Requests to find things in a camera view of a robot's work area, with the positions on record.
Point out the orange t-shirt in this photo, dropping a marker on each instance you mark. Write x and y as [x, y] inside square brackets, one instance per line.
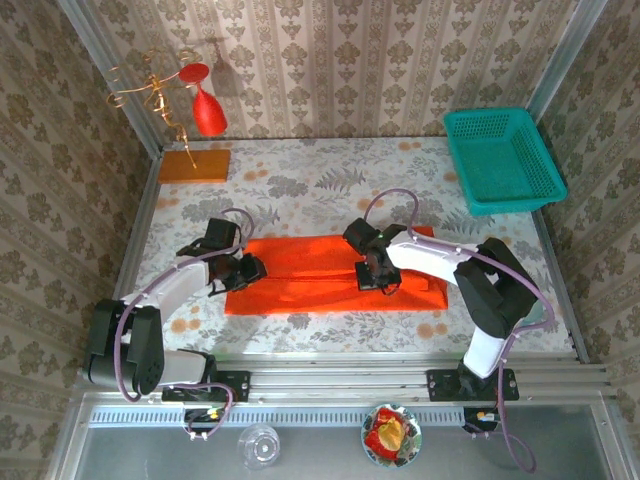
[300, 260]

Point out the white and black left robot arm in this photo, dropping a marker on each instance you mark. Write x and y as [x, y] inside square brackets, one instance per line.
[185, 282]

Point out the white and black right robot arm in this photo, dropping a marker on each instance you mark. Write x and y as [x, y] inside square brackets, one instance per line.
[430, 255]

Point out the wooden rack base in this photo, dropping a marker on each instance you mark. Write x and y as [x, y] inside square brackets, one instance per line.
[195, 167]

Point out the floral patterned tablecloth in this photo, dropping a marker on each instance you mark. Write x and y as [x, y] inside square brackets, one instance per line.
[325, 160]

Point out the red plastic wine glass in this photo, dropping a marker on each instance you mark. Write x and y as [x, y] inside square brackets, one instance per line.
[209, 112]

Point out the yellow toy food piece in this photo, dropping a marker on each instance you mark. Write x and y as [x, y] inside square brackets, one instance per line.
[391, 434]

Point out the teal plastic basket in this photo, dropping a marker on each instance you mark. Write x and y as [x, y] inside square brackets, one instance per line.
[500, 160]

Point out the red toy food piece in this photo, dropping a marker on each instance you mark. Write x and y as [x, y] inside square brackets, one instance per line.
[375, 440]

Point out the patterned bowl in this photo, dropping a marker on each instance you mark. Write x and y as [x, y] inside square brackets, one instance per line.
[415, 440]

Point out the clear drinking glass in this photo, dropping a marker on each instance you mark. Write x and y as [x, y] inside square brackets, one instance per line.
[258, 446]

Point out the grey metal shelf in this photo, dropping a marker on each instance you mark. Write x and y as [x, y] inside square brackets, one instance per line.
[325, 455]

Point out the aluminium front rail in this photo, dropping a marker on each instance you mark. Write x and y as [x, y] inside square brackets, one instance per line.
[340, 380]

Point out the aluminium frame post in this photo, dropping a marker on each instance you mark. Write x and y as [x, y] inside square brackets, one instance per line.
[110, 65]
[565, 55]

